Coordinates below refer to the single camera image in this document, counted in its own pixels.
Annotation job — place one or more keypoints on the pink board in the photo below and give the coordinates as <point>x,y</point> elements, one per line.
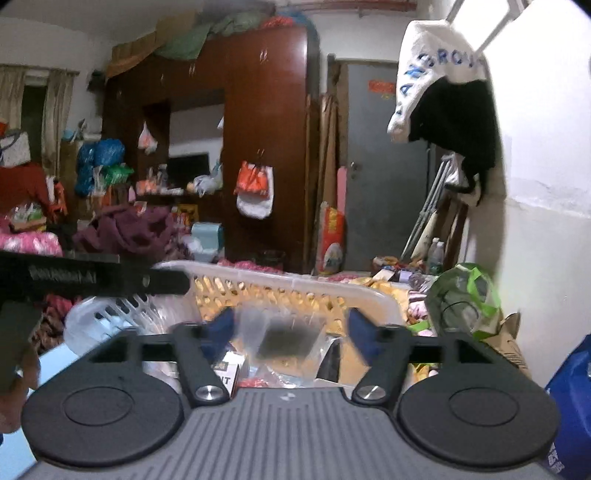
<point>341,194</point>

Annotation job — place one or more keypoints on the beige curtain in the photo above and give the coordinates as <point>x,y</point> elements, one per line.
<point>27,115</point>

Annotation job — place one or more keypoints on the wooden boards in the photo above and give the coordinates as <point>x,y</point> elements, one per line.
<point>330,152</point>

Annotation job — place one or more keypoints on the light blue plastic stool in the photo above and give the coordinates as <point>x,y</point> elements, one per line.
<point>207,240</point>

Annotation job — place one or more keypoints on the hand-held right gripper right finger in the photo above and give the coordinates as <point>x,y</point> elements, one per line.
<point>361,333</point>

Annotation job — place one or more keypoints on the blue fabric bag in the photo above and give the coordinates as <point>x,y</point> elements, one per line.
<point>572,415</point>

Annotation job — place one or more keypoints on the pink floral blanket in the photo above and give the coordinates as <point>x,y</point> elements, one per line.
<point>30,243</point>

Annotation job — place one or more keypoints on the white plastic basket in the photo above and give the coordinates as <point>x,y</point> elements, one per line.
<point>286,284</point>

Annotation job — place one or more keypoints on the red and yellow sack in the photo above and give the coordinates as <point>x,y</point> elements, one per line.
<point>331,240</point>

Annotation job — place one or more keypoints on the clear packet with dark contents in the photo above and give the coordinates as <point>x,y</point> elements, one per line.
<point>281,339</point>

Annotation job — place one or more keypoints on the grey metal door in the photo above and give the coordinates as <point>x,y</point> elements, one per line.
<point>388,175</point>

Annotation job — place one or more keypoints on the green and grey bag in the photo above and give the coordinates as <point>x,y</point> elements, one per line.
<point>464,300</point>

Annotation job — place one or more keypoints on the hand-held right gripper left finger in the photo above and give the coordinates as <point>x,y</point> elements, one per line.
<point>221,328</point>

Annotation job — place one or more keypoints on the small white plastic bag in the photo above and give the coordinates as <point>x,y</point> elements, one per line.
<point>147,138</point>

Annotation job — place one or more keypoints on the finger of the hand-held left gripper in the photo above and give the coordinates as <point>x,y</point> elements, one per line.
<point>168,281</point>

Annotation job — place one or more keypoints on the orange and white plastic bag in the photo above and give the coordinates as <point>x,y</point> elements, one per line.
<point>253,189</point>

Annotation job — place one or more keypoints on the maroon clothing pile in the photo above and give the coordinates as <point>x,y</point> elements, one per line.
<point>124,228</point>

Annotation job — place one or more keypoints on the metal crutches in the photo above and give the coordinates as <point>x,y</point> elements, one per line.
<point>427,212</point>

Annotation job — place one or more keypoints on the white box with dark print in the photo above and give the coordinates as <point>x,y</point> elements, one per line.
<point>227,371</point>

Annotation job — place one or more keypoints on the brown wooden wardrobe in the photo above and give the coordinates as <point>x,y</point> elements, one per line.
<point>268,138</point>

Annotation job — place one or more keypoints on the clear plastic bottle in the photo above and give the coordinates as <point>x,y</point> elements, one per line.
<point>435,257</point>

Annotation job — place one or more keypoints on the white hooded sweatshirt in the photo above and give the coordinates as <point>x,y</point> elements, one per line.
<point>429,60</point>

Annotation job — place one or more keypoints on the brown paper bag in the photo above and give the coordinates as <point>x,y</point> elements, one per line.
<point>508,341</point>

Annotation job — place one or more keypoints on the blue plastic bag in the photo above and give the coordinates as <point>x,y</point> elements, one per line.
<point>99,161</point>

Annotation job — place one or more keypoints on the black television screen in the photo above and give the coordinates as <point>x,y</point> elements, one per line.
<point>189,170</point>

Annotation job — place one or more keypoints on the black hanging garment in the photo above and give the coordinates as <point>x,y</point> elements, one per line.
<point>461,124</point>

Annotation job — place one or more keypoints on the person's left hand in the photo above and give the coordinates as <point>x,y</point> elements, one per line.
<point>16,406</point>

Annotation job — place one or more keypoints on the green cloth bundle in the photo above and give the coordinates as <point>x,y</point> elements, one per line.
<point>203,34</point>

